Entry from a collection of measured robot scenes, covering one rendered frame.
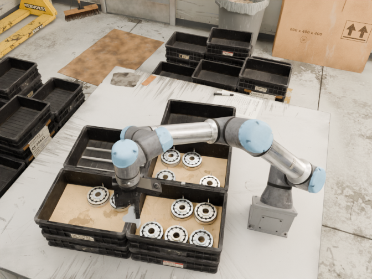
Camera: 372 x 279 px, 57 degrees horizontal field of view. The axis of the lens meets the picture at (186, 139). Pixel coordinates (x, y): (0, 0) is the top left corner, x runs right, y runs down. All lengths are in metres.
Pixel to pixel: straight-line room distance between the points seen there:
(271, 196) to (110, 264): 0.79
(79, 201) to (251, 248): 0.84
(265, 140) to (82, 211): 0.91
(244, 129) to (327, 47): 3.13
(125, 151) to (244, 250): 0.92
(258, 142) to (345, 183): 1.90
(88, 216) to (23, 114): 1.35
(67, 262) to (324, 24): 3.49
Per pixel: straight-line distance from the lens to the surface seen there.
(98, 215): 1.67
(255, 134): 1.22
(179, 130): 1.21
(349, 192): 3.03
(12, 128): 2.75
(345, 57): 4.31
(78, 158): 1.89
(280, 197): 1.64
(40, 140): 2.70
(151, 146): 1.02
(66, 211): 1.72
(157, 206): 1.65
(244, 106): 2.38
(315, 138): 2.28
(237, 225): 1.77
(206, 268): 1.62
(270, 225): 1.71
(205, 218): 1.59
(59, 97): 3.09
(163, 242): 1.45
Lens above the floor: 2.21
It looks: 46 degrees down
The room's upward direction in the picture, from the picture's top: 1 degrees clockwise
